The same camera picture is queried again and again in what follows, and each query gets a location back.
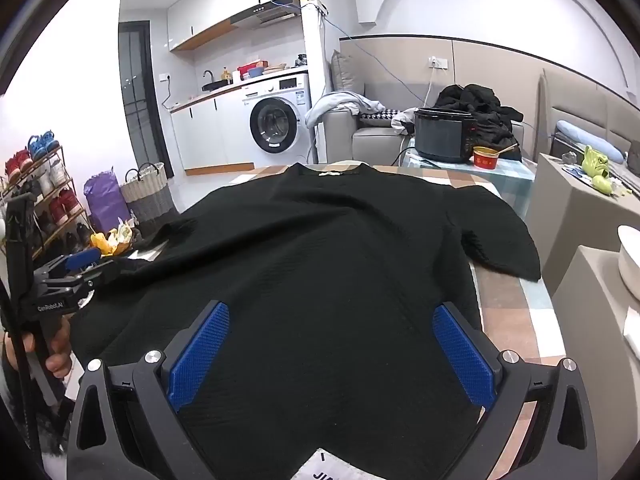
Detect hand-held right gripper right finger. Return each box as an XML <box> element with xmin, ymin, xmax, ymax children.
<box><xmin>432</xmin><ymin>302</ymin><xmax>598</xmax><ymax>480</ymax></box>

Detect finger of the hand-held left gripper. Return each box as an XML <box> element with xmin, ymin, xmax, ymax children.
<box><xmin>34</xmin><ymin>248</ymin><xmax>103</xmax><ymax>283</ymax></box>
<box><xmin>70</xmin><ymin>258</ymin><xmax>130</xmax><ymax>292</ymax></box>

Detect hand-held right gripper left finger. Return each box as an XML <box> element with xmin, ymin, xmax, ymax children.
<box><xmin>66</xmin><ymin>301</ymin><xmax>231</xmax><ymax>480</ymax></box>

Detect black knit sweater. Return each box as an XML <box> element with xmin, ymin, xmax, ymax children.
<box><xmin>70</xmin><ymin>162</ymin><xmax>543</xmax><ymax>480</ymax></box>

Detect pile of black clothes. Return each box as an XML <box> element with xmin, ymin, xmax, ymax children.
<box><xmin>434</xmin><ymin>82</ymin><xmax>524</xmax><ymax>161</ymax></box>

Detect person's left hand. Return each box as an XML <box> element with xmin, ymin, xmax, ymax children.
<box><xmin>2</xmin><ymin>316</ymin><xmax>74</xmax><ymax>380</ymax></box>

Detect yellow plush toy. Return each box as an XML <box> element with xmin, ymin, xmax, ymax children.
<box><xmin>90</xmin><ymin>225</ymin><xmax>135</xmax><ymax>258</ymax></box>

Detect purple bag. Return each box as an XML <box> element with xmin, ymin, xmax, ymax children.
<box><xmin>83</xmin><ymin>172</ymin><xmax>132</xmax><ymax>233</ymax></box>

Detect checkered tablecloth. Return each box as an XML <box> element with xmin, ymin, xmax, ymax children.
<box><xmin>115</xmin><ymin>160</ymin><xmax>568</xmax><ymax>480</ymax></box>

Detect woven basket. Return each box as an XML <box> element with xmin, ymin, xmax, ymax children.
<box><xmin>120</xmin><ymin>161</ymin><xmax>173</xmax><ymax>236</ymax></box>

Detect shoe rack with shoes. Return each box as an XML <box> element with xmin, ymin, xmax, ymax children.
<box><xmin>0</xmin><ymin>130</ymin><xmax>93</xmax><ymax>256</ymax></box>

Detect beige side table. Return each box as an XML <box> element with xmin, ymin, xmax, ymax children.
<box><xmin>547</xmin><ymin>245</ymin><xmax>640</xmax><ymax>461</ymax></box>

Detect dark glass door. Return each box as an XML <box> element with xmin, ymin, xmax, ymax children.
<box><xmin>118</xmin><ymin>20</ymin><xmax>173</xmax><ymax>181</ymax></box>

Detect white paper label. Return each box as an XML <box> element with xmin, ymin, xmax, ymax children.
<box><xmin>291</xmin><ymin>450</ymin><xmax>373</xmax><ymax>480</ymax></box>

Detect white lower kitchen cabinets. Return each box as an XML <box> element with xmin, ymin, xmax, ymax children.
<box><xmin>170</xmin><ymin>82</ymin><xmax>256</xmax><ymax>176</ymax></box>

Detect beige coffee table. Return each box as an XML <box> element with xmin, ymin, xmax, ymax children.
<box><xmin>525</xmin><ymin>152</ymin><xmax>640</xmax><ymax>301</ymax></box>

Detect small table with teal cloth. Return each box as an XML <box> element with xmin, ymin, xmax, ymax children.
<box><xmin>400</xmin><ymin>137</ymin><xmax>537</xmax><ymax>221</ymax></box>

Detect white bowl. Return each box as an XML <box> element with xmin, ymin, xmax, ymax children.
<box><xmin>617</xmin><ymin>225</ymin><xmax>640</xmax><ymax>303</ymax></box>

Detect red instant noodle bowl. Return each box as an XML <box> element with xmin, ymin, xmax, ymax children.
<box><xmin>472</xmin><ymin>146</ymin><xmax>503</xmax><ymax>170</ymax></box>

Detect black rice cooker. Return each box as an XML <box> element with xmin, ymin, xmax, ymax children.
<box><xmin>414</xmin><ymin>107</ymin><xmax>478</xmax><ymax>163</ymax></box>

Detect grey sofa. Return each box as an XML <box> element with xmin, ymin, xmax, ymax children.
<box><xmin>324</xmin><ymin>80</ymin><xmax>538</xmax><ymax>165</ymax></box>

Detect light grey garment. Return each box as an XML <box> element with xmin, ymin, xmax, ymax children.
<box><xmin>391</xmin><ymin>107</ymin><xmax>421</xmax><ymax>135</ymax></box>

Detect white washing machine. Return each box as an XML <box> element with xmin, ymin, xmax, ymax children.
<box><xmin>239</xmin><ymin>74</ymin><xmax>313</xmax><ymax>165</ymax></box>

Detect light blue pillow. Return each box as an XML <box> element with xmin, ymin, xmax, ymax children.
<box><xmin>556</xmin><ymin>120</ymin><xmax>626</xmax><ymax>163</ymax></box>

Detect houndstooth cushion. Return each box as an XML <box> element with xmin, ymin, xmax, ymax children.
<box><xmin>359</xmin><ymin>108</ymin><xmax>403</xmax><ymax>127</ymax></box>

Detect beige sofa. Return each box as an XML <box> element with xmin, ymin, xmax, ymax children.
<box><xmin>536</xmin><ymin>67</ymin><xmax>640</xmax><ymax>161</ymax></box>

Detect grey blanket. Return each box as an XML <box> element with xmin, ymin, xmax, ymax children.
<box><xmin>305</xmin><ymin>91</ymin><xmax>387</xmax><ymax>128</ymax></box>

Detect white upper cabinets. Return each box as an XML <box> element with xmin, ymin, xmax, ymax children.
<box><xmin>166</xmin><ymin>0</ymin><xmax>313</xmax><ymax>52</ymax></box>

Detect range hood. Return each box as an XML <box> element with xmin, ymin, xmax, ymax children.
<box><xmin>231</xmin><ymin>0</ymin><xmax>302</xmax><ymax>31</ymax></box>

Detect grey cushion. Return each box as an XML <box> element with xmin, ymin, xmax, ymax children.
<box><xmin>331</xmin><ymin>49</ymin><xmax>368</xmax><ymax>98</ymax></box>

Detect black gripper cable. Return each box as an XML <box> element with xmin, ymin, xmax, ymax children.
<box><xmin>0</xmin><ymin>280</ymin><xmax>48</xmax><ymax>461</ymax></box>

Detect blue cable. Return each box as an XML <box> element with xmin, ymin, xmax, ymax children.
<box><xmin>320</xmin><ymin>7</ymin><xmax>426</xmax><ymax>106</ymax></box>

